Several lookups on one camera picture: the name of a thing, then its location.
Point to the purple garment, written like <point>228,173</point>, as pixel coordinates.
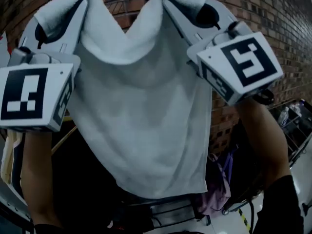
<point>218,191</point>

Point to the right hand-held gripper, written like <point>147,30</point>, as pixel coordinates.
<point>243,60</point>

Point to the person's black right sleeve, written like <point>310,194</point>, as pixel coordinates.
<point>280,206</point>

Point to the person's left forearm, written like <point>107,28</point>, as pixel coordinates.
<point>36,174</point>

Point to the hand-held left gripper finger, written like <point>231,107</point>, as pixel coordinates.
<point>64,23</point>

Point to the person's black left sleeve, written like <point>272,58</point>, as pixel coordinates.
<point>47,229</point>

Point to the metal clothes rack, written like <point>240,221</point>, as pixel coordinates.
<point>236,206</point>

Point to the white terry cloth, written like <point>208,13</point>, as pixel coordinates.
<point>136,111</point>

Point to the wooden stick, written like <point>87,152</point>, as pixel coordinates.
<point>64,136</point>

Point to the dark hanging garment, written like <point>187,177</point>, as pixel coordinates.
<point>246,164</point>

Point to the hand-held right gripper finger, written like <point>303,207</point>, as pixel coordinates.
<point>176,16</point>

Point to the person's right forearm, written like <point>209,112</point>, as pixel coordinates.
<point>265,142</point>

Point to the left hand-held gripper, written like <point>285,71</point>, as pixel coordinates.
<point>26,96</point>

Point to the person's black sleeve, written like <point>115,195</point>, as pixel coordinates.
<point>280,206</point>
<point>47,229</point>

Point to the pale yellow garment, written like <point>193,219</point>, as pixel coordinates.
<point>8,155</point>

